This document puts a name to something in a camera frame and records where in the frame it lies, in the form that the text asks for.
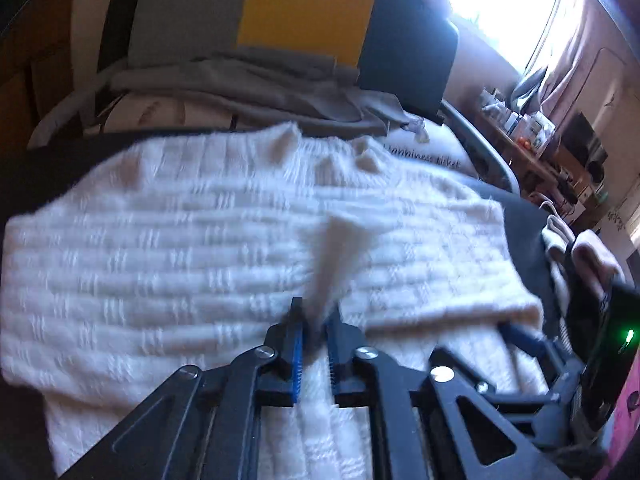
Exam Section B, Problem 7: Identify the pink ruffled bedspread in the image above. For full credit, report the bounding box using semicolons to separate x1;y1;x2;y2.
595;390;640;480

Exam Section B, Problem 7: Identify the wooden desk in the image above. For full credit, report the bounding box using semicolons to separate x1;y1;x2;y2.
475;105;567;192

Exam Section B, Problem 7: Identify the cluster of medicine bottles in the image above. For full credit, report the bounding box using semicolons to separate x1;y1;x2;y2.
480;87;522;132

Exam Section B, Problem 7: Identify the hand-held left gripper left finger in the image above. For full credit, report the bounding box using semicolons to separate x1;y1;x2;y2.
60;297;306;480

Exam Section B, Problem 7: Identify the white metal frame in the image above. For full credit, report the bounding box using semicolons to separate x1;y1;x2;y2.
27;60;126;148

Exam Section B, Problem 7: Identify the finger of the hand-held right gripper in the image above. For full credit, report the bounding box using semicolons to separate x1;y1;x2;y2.
497;321;583;386
475;380;581;448

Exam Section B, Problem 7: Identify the brown wooden furniture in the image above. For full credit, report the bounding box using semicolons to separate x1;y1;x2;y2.
0;0;77;128

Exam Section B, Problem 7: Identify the cream knit sweater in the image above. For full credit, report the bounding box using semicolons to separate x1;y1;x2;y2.
0;125;556;480

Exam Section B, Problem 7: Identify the black monitor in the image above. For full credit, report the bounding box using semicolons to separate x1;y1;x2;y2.
565;112;609;167

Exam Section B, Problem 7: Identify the grey hanging cloth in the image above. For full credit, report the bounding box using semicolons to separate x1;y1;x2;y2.
510;67;549;112

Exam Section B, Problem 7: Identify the white printed seat cushion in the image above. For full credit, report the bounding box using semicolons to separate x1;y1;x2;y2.
85;91;478;178

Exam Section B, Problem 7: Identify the white product box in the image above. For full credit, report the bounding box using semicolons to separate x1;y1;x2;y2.
531;112;556;149

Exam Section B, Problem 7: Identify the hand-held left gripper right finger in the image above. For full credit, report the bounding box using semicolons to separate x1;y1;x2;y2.
325;305;568;480

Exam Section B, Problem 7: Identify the black garment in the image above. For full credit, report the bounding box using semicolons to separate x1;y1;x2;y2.
547;252;613;356

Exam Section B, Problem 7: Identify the grey garment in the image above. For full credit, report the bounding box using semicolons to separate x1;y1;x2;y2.
110;45;417;137

